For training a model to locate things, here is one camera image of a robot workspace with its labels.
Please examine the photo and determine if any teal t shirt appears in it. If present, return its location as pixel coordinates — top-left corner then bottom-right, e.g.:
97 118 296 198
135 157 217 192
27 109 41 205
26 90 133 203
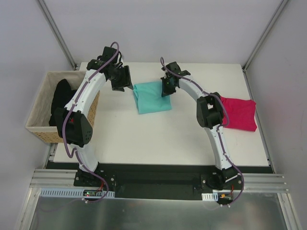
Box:
133 81 172 115

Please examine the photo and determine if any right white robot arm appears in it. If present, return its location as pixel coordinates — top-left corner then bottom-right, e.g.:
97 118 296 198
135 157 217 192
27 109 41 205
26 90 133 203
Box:
160 58 239 190

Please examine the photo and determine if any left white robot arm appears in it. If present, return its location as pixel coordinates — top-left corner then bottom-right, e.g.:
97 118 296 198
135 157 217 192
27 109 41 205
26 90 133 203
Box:
54 42 133 186

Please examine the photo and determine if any black t shirt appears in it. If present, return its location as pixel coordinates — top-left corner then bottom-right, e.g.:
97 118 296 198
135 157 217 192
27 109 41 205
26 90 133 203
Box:
49 79 77 127

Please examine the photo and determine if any folded pink t shirt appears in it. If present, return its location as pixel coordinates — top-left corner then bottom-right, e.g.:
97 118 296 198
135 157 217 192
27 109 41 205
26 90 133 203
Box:
221 97 257 132

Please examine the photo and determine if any wicker laundry basket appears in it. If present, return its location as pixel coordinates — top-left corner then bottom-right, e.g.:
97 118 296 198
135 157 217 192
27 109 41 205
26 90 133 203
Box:
25 71 85 143

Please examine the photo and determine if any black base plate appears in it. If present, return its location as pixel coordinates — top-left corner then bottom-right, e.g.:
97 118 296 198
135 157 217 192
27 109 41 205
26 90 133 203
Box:
73 163 243 200

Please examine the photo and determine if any aluminium rail frame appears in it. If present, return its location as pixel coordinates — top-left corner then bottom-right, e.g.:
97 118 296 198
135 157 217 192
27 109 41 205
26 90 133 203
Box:
30 141 288 192

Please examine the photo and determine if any right slotted cable duct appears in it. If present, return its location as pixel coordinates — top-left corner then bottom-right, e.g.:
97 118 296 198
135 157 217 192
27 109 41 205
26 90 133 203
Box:
201 192 218 202

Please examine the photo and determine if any slotted cable duct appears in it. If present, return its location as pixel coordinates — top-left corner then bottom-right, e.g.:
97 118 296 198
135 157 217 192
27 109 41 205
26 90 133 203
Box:
40 188 115 199
201 192 218 202

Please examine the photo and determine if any left slotted cable duct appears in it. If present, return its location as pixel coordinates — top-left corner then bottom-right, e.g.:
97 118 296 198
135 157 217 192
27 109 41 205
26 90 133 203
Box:
40 188 115 199

